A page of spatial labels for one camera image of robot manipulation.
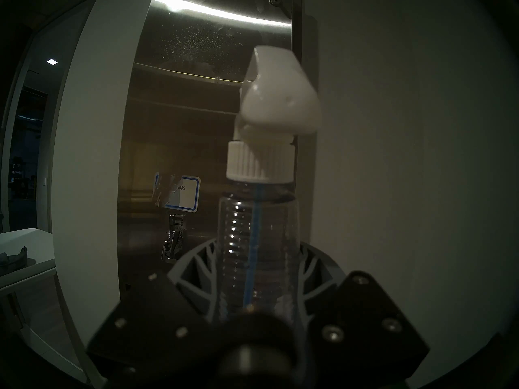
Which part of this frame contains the blue glass cleaner spray bottle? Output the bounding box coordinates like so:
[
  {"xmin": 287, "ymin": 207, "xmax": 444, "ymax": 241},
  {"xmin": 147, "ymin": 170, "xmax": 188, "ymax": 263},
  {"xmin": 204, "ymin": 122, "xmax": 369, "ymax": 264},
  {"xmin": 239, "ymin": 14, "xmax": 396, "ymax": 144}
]
[{"xmin": 219, "ymin": 46, "xmax": 323, "ymax": 324}]

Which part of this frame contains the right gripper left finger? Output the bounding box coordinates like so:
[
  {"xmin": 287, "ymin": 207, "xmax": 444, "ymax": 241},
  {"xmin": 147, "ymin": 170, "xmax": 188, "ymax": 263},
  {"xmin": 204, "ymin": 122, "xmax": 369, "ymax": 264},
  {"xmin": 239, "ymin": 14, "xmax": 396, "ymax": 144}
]
[{"xmin": 87, "ymin": 238, "xmax": 221, "ymax": 383}]

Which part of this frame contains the white table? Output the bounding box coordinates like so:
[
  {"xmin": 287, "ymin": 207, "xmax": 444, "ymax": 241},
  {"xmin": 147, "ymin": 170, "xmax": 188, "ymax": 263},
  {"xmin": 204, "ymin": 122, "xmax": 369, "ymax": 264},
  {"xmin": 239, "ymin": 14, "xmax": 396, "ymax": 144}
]
[{"xmin": 0, "ymin": 228, "xmax": 81, "ymax": 380}]

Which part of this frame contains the grey cloth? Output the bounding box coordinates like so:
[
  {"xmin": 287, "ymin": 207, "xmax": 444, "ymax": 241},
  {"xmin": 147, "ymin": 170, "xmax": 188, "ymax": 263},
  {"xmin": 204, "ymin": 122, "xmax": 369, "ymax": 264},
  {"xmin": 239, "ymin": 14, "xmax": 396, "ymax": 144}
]
[{"xmin": 0, "ymin": 246, "xmax": 28, "ymax": 275}]

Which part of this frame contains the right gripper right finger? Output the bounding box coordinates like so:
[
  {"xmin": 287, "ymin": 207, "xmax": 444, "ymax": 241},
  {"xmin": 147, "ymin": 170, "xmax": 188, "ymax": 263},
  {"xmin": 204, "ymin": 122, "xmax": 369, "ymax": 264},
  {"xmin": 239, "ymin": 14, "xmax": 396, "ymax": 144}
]
[{"xmin": 298, "ymin": 240, "xmax": 430, "ymax": 383}]

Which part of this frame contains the stainless steel wall dispenser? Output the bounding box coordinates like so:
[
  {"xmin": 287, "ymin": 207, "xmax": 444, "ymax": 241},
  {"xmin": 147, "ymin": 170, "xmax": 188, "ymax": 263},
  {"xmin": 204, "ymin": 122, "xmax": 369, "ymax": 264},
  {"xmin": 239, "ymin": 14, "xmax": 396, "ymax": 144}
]
[{"xmin": 118, "ymin": 0, "xmax": 302, "ymax": 304}]

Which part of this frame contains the white blue-edged sticker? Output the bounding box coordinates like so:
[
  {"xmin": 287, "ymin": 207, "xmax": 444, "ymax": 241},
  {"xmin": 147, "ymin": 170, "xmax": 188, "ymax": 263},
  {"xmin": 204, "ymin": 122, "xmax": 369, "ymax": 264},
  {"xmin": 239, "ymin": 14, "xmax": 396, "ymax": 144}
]
[{"xmin": 153, "ymin": 173, "xmax": 201, "ymax": 212}]

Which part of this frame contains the metal dispenser lever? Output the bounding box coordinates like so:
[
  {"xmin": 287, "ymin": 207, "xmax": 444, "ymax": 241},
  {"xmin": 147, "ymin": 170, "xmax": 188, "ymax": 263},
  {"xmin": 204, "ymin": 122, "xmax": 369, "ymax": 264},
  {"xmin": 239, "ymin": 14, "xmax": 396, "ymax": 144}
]
[{"xmin": 162, "ymin": 213, "xmax": 185, "ymax": 261}]

